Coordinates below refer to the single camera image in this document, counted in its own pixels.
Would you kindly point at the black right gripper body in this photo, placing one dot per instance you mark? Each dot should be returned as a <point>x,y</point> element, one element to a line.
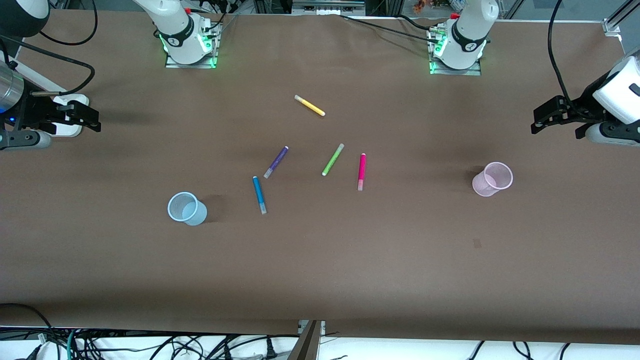
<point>34,110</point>

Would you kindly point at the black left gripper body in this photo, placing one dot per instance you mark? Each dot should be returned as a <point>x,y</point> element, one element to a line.
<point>580,108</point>

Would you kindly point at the blue marker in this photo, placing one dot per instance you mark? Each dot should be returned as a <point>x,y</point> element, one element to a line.
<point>259,194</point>

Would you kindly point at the pink marker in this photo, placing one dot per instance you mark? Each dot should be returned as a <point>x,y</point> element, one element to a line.
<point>362,170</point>

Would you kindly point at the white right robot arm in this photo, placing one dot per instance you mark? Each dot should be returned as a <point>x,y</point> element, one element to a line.
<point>180,30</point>

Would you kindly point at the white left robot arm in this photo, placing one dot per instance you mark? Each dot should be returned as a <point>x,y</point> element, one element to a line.
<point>470,30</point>

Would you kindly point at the white desk lamp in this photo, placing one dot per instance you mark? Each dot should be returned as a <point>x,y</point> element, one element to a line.
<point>67,131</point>

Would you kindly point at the light pink plastic cup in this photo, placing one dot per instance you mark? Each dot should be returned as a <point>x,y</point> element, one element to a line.
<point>487,182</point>

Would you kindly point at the light blue plastic cup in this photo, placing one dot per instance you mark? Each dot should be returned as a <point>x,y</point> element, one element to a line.
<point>192,212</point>

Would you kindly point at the purple marker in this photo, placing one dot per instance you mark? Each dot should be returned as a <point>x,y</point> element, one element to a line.
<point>276,161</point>

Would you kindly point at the green marker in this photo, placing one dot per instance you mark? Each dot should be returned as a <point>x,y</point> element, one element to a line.
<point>333,159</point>

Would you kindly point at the yellow marker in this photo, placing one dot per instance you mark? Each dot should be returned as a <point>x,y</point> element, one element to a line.
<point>310,105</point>

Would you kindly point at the brown table mat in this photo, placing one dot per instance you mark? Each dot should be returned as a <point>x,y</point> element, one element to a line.
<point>320,275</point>

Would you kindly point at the black power plug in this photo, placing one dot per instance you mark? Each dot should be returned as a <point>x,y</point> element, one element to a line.
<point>270,350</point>

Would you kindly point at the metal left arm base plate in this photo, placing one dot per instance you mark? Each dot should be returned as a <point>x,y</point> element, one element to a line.
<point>475,71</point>

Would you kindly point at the aluminium frame profile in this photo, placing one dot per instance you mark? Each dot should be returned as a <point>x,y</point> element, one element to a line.
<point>620,15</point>

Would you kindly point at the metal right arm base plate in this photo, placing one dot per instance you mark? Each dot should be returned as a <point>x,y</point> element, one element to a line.
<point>200,64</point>

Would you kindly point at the aluminium frame post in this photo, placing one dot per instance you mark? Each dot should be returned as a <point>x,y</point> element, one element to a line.
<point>307,345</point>

